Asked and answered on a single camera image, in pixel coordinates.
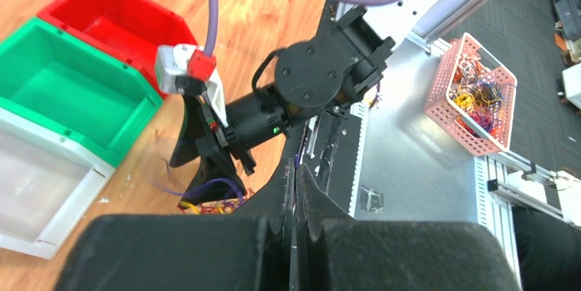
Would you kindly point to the white plastic bin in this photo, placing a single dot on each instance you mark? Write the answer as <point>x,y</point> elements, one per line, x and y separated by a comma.
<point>47,183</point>

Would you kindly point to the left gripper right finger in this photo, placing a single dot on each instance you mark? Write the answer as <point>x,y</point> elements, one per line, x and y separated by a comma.
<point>338,252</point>

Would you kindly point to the pink basket of cables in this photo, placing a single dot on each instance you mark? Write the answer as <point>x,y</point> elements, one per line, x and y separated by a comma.
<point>472,97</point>

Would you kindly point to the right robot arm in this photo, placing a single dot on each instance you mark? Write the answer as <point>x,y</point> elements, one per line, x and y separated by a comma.
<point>264,113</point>

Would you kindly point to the green plastic bin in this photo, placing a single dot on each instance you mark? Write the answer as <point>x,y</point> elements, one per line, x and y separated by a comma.
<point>59,82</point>

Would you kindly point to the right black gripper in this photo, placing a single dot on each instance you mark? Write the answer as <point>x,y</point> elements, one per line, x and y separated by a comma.
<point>216,178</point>

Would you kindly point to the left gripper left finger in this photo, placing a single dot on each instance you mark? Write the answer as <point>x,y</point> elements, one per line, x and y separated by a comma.
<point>245,250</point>

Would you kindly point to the red plastic bin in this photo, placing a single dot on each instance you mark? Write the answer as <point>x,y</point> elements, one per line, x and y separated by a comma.
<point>128,30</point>

